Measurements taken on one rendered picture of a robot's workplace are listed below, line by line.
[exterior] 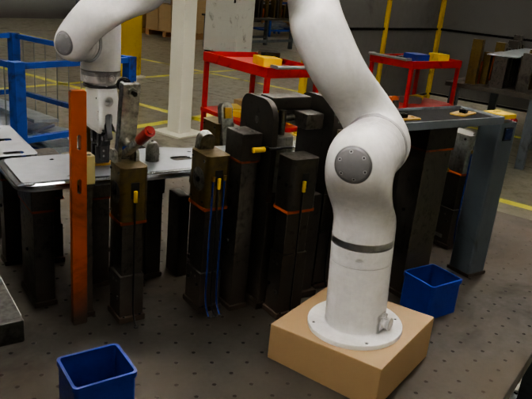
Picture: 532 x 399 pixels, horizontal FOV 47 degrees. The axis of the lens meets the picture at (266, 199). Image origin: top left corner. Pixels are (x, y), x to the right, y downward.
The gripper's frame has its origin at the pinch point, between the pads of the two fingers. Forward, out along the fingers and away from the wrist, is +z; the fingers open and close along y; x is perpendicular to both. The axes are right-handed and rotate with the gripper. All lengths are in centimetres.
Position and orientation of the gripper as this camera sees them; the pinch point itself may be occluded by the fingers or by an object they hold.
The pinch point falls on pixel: (100, 152)
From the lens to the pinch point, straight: 144.2
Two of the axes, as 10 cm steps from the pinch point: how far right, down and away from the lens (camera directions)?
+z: -0.9, 9.4, 3.3
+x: -8.3, 1.1, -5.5
